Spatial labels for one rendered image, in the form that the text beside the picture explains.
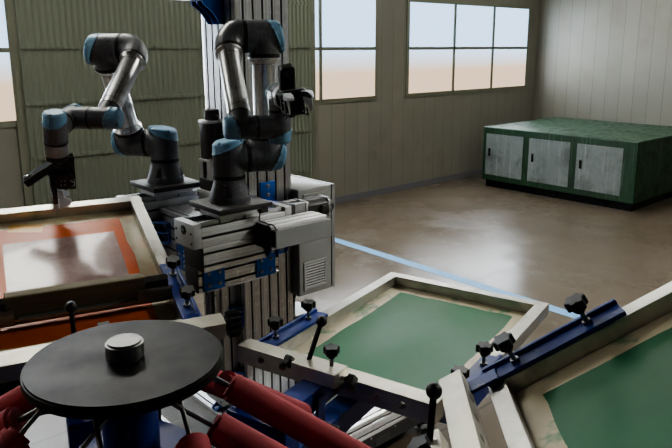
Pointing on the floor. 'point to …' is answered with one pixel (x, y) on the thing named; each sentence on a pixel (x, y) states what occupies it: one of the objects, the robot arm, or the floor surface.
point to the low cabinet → (581, 161)
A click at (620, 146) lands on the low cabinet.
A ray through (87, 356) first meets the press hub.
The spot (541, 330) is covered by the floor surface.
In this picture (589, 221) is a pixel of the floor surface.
